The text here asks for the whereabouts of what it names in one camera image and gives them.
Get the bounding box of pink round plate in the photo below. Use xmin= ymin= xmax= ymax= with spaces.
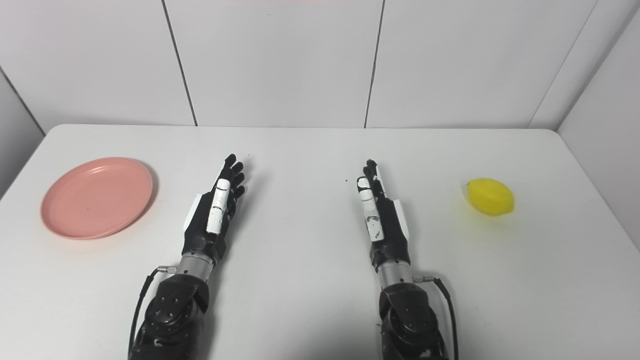
xmin=40 ymin=157 xmax=155 ymax=241

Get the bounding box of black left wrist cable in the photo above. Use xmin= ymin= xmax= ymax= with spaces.
xmin=127 ymin=265 xmax=179 ymax=360

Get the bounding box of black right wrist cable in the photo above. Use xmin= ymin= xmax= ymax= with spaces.
xmin=413 ymin=273 xmax=460 ymax=360

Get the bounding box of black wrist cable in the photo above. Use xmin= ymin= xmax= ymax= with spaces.
xmin=413 ymin=273 xmax=460 ymax=360
xmin=127 ymin=265 xmax=179 ymax=360

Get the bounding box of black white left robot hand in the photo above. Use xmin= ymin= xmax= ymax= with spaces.
xmin=182 ymin=153 xmax=247 ymax=264

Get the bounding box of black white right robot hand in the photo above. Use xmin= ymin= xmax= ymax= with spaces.
xmin=356 ymin=159 xmax=412 ymax=274

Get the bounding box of yellow lemon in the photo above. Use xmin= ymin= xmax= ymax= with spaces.
xmin=466 ymin=177 xmax=516 ymax=217

